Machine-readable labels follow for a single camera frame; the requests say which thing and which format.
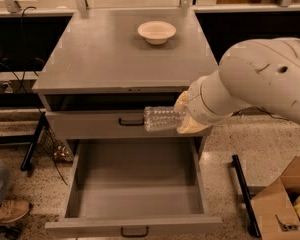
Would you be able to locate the black drawer handle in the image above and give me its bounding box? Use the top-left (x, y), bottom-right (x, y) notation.
top-left (120, 226), bottom-right (149, 239)
top-left (118, 118), bottom-right (144, 127)

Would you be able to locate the cardboard box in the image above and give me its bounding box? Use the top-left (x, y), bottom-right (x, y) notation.
top-left (251, 157), bottom-right (300, 240)

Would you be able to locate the black cable left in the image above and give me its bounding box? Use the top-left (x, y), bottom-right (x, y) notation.
top-left (0, 6), bottom-right (46, 95)

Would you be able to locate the clear plastic water bottle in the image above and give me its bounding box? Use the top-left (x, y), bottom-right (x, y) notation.
top-left (143, 106), bottom-right (185, 132)

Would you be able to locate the black upper drawer handle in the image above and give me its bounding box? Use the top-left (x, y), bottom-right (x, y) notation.
top-left (118, 118), bottom-right (144, 127)

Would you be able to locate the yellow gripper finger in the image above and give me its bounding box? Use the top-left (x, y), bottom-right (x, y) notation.
top-left (177, 113), bottom-right (207, 134)
top-left (174, 91), bottom-right (187, 113)

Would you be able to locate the white bowl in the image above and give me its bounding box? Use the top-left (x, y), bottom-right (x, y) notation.
top-left (138, 21), bottom-right (176, 45)

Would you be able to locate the black floor bar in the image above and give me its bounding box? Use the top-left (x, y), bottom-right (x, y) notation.
top-left (232, 154), bottom-right (261, 238)

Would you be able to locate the grey drawer cabinet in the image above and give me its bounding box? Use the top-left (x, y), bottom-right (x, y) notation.
top-left (33, 8), bottom-right (217, 154)

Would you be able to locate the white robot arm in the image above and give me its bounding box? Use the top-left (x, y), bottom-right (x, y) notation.
top-left (175, 38), bottom-right (300, 134)

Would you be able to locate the open grey middle drawer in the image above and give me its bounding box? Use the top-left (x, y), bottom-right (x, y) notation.
top-left (46, 137), bottom-right (222, 238)

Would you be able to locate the black stand leg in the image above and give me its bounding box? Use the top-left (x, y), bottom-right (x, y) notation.
top-left (20, 113), bottom-right (46, 172)

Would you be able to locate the black middle drawer handle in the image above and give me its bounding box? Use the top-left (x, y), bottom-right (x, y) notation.
top-left (120, 226), bottom-right (149, 239)

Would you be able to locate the tan shoe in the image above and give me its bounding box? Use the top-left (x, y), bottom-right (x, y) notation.
top-left (0, 200), bottom-right (30, 224)

